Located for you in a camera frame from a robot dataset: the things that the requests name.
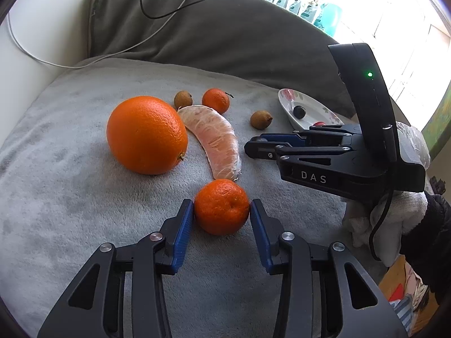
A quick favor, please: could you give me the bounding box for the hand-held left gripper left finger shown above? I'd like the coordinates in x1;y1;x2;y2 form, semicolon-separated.
37;199;195;338

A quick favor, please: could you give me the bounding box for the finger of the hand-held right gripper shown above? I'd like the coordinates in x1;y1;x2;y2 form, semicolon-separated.
254;124;363;145
244;140;353;163

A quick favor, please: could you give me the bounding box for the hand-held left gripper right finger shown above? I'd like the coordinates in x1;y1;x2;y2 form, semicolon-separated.
249;199;409;338

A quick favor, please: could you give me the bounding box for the peeled pomelo segment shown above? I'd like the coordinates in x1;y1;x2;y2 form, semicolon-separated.
177;105;242;181

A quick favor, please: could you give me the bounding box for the floral white plate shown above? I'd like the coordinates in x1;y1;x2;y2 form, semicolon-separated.
278;88;344;131

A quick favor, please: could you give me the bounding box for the brown longan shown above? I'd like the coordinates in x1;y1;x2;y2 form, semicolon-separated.
174;91;194;110
250;110;273;130

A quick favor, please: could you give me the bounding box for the large orange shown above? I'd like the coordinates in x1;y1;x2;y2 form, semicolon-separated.
106;96;189;175

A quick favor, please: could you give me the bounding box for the person's right forearm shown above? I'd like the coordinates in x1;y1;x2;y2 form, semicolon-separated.
400;190;451;303

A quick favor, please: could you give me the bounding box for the person's right hand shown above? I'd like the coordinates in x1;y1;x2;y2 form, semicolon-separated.
343;190;428;266

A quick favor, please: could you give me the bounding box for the clear plastic bag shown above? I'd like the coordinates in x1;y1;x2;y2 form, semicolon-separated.
396;121;431;170

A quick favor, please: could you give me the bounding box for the small mandarin with stem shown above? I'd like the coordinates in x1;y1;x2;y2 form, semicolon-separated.
202;88;234;115

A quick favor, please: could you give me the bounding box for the grey covered sofa backrest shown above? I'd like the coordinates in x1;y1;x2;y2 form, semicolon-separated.
88;0;356;117

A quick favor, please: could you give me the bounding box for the orange printed package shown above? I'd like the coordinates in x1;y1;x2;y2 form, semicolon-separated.
379;257;441;335

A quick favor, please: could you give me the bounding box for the row of teal pouches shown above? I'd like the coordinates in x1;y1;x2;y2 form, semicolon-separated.
264;0;342;36

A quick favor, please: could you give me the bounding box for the bright window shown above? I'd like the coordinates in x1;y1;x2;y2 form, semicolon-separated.
211;0;451;113

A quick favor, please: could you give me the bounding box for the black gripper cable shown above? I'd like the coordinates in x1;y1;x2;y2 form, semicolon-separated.
368;125;395;261

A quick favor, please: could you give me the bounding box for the green yellow wall picture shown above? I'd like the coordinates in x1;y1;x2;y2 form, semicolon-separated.
421;102;451;159

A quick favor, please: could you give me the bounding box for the white cable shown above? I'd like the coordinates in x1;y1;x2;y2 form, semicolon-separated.
7;0;219;69

